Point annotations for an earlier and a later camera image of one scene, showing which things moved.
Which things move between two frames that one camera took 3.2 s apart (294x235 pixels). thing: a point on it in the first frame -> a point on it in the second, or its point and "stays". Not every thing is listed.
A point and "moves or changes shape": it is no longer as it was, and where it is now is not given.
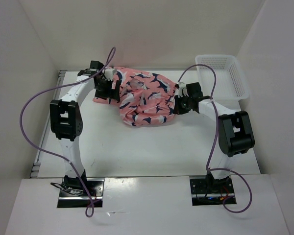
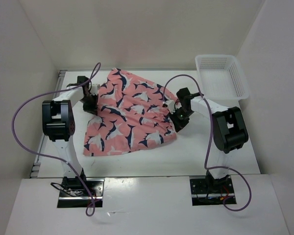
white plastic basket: x=231 y=85 stays
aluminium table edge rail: x=50 y=115 stays
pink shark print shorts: x=146 y=99 moves or changes shape
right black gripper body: x=183 y=105 -> x=181 y=116
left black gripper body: x=104 y=90 -> x=89 y=103
